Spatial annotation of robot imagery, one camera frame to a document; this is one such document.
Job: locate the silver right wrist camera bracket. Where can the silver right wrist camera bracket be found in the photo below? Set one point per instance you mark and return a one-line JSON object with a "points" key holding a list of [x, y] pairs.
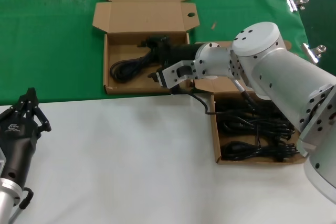
{"points": [[170, 75]]}

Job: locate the silver binder clip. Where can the silver binder clip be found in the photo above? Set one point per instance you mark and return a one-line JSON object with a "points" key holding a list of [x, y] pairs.
{"points": [[309, 52], [291, 2]]}

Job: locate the green table cloth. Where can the green table cloth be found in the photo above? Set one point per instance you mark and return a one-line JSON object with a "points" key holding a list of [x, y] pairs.
{"points": [[52, 51]]}

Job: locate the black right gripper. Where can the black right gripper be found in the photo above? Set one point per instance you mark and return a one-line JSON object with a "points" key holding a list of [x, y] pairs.
{"points": [[181, 52]]}

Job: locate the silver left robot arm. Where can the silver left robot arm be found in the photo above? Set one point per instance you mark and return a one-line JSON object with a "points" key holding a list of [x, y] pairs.
{"points": [[6, 197]]}

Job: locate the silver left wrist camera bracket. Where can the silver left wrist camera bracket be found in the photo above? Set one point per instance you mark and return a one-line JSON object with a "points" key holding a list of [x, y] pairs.
{"points": [[1, 159]]}

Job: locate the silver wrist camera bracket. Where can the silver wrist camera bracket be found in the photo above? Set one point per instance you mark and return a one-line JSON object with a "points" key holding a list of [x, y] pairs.
{"points": [[1, 159], [170, 75]]}

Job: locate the small wooden stick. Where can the small wooden stick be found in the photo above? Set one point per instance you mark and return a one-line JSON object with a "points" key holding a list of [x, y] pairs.
{"points": [[214, 25]]}

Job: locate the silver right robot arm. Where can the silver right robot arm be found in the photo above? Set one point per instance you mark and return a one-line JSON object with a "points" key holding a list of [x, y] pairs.
{"points": [[275, 72]]}

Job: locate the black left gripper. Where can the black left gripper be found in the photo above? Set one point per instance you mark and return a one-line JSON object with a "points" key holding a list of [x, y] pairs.
{"points": [[15, 145]]}

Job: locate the empty-lidded brown cardboard box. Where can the empty-lidded brown cardboard box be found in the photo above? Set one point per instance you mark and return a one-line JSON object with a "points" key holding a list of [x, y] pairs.
{"points": [[147, 14]]}

